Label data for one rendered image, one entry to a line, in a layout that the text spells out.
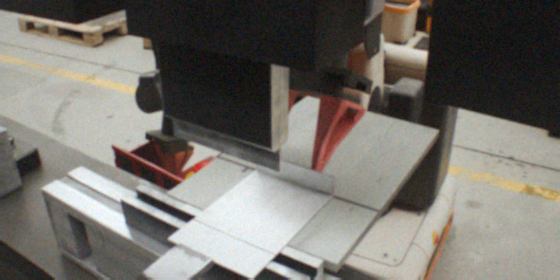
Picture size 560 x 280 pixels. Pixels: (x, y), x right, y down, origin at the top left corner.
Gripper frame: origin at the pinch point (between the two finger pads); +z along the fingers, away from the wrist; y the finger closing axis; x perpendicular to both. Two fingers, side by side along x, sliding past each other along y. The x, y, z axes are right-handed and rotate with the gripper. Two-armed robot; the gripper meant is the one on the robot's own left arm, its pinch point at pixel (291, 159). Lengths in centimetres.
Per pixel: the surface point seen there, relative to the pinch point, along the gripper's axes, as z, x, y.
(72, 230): 13.9, -7.6, -20.1
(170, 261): 8.8, -13.6, -1.1
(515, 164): -4, 224, 11
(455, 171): 6, 204, -16
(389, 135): -4.4, 12.2, 5.1
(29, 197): 16.4, -0.8, -38.5
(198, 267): 8.5, -13.0, 1.1
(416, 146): -4.0, 11.5, 8.7
